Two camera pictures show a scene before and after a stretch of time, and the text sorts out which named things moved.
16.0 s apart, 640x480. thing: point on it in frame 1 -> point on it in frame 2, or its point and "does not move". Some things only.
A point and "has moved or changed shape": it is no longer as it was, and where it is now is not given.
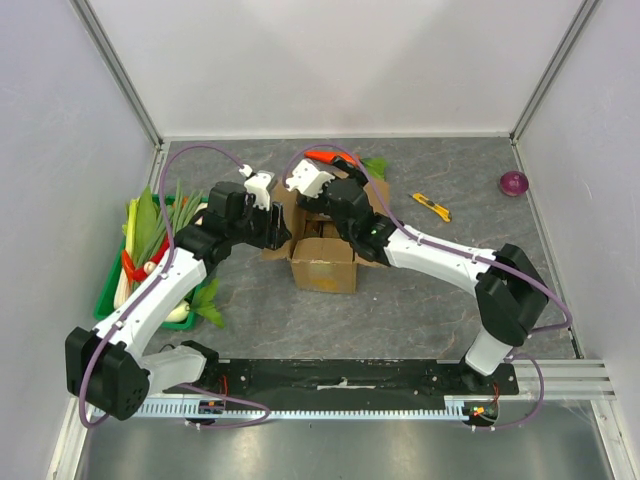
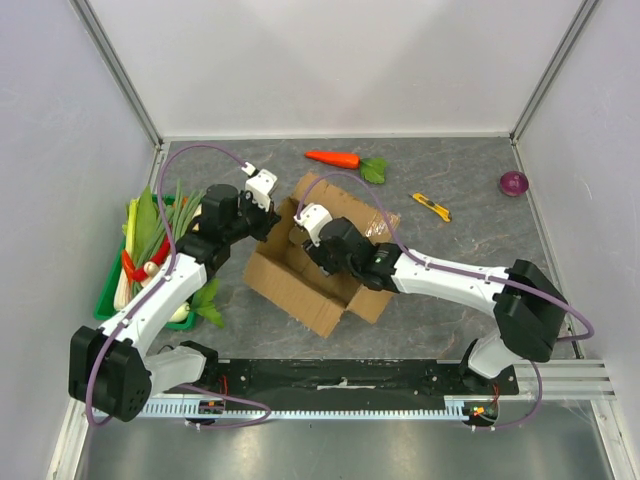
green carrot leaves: (376, 167) does not move
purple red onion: (514, 183) does not move
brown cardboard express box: (320, 254) has moved or changed shape
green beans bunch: (179, 212) does not move
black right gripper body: (338, 181) -> (316, 255)
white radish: (179, 314) does not move
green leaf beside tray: (204, 301) does not move
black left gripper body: (271, 234) -> (252, 219)
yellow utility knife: (444, 213) does not move
